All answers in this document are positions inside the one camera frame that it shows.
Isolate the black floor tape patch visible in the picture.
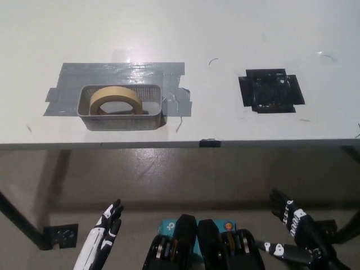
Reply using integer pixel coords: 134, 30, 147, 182
42, 223, 79, 250

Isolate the black table leg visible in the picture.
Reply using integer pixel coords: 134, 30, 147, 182
0, 191, 49, 251
334, 208, 360, 245

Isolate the beige masking tape roll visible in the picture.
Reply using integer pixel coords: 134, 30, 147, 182
89, 87, 143, 116

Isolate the black tape square patch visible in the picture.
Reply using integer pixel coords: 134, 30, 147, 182
238, 68, 306, 114

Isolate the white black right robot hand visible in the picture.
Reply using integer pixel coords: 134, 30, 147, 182
254, 188, 350, 270

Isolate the small grey perforated container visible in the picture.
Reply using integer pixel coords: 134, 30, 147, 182
75, 84, 165, 132

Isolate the black teal robot torso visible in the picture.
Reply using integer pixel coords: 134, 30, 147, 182
142, 214, 267, 270

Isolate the black table frame bar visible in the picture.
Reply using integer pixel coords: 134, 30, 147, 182
340, 146, 360, 164

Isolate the grey duct tape patch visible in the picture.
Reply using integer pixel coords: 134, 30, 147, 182
42, 62, 194, 118

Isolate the small black tape piece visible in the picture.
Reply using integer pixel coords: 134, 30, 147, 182
199, 138, 222, 149

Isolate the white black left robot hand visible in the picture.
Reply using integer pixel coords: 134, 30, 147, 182
73, 199, 125, 270

